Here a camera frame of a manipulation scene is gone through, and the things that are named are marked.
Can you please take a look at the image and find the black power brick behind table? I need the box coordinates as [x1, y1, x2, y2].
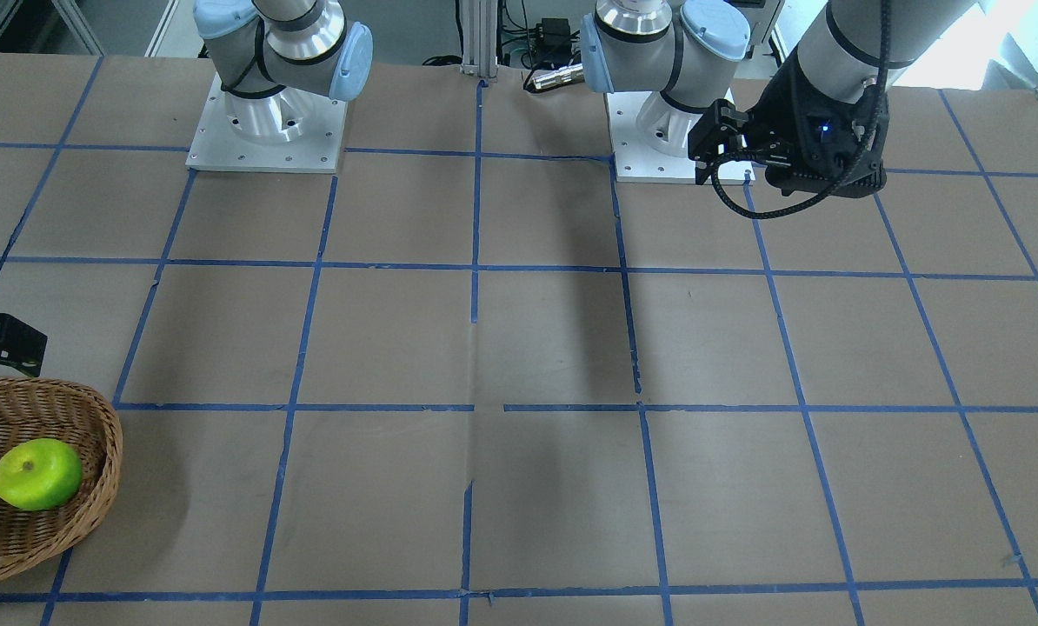
[535, 17, 572, 55]

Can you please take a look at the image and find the aluminium frame post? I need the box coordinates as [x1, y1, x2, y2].
[458, 1, 502, 83]

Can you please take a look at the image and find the silver metal cylinder connector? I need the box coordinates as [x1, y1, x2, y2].
[522, 63, 585, 94]

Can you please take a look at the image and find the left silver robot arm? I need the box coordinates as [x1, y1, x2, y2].
[579, 1, 969, 206]

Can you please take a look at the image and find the green apple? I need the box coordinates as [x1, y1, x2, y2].
[0, 437, 84, 511]

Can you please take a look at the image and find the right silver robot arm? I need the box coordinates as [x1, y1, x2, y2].
[188, 1, 375, 173]

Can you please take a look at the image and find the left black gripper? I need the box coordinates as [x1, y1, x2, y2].
[689, 49, 887, 198]

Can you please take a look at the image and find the woven wicker basket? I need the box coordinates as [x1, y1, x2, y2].
[0, 377, 124, 582]

